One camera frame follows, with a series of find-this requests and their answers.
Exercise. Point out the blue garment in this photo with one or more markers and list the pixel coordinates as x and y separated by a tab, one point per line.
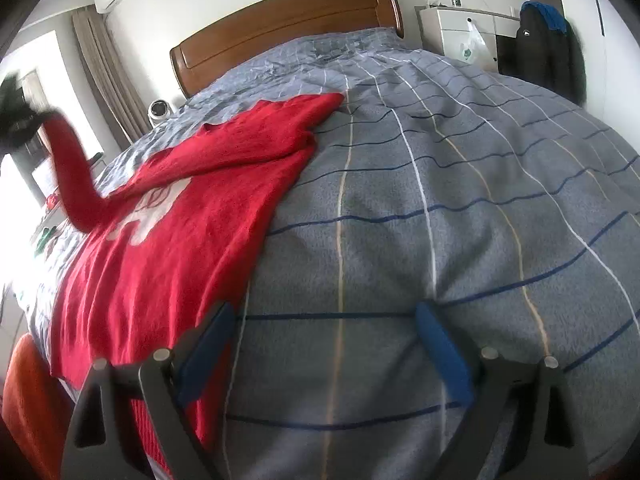
547	15

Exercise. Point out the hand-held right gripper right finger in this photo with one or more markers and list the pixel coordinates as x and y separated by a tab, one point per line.
445	355

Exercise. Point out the white wardrobe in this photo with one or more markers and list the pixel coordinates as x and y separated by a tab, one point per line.
612	25

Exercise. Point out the red sweater with white duck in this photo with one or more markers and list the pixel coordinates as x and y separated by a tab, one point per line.
175	240

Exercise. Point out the white cabinet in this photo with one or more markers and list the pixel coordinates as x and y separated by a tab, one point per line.
450	27

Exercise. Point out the black jacket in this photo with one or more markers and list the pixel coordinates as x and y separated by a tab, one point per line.
542	57

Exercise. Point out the white plastic bag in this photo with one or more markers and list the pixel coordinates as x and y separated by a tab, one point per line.
472	44

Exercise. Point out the bed with checked grey cover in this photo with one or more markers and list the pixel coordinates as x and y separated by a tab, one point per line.
400	185

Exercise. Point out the small red item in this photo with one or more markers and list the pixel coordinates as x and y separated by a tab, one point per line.
51	201

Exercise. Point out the green folded garment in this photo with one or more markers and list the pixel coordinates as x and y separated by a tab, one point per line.
45	239

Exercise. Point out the beige curtain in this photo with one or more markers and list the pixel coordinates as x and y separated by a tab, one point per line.
107	75

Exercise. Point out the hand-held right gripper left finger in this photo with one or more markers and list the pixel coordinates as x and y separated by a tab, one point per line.
210	345

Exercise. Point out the wooden headboard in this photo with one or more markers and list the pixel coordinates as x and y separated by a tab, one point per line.
280	25

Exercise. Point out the small white round device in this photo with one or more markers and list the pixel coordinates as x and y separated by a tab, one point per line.
160	109

